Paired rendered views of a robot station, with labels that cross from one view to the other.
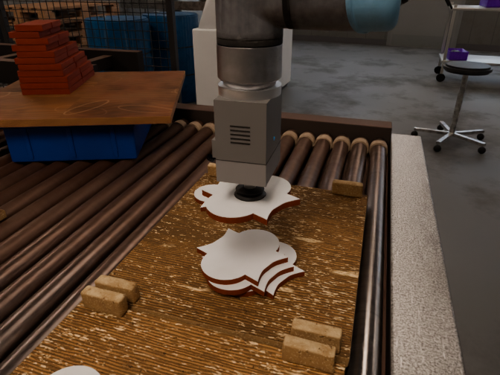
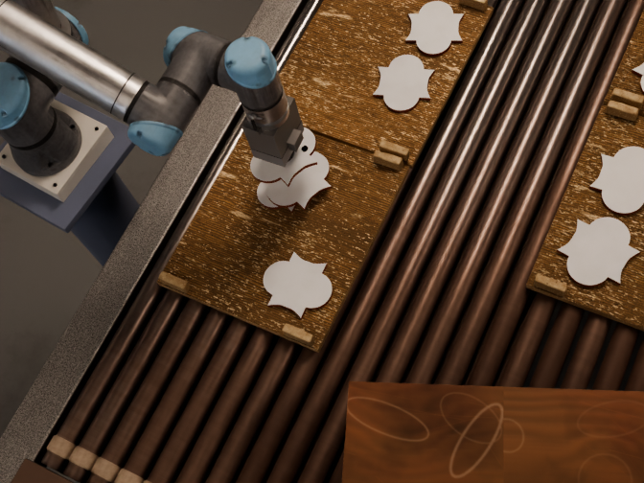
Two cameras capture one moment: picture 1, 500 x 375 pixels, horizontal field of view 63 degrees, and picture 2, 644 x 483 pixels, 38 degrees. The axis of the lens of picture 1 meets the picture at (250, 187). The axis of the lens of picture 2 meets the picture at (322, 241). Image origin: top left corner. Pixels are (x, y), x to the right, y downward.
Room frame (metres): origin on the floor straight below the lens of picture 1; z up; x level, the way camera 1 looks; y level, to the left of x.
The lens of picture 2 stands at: (1.32, 0.42, 2.51)
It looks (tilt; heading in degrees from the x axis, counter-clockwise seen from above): 63 degrees down; 206
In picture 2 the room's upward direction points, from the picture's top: 19 degrees counter-clockwise
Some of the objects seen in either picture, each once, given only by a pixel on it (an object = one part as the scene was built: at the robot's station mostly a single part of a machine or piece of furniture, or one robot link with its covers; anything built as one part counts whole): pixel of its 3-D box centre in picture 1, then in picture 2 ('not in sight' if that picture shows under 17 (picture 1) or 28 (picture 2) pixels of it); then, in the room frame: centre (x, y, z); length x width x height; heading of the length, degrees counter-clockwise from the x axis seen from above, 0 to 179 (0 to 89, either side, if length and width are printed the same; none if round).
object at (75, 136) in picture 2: not in sight; (37, 133); (0.42, -0.56, 0.96); 0.15 x 0.15 x 0.10
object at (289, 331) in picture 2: (220, 171); (298, 334); (0.80, 0.06, 0.95); 0.06 x 0.02 x 0.03; 73
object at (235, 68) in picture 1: (250, 63); (263, 102); (0.49, 0.00, 1.23); 0.08 x 0.08 x 0.05
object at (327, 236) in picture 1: (254, 239); (285, 225); (0.57, -0.01, 0.93); 0.41 x 0.35 x 0.02; 163
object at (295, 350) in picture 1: (309, 353); not in sight; (0.32, -0.07, 0.95); 0.06 x 0.02 x 0.03; 72
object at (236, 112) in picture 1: (241, 126); (278, 128); (0.49, 0.01, 1.15); 0.10 x 0.09 x 0.16; 74
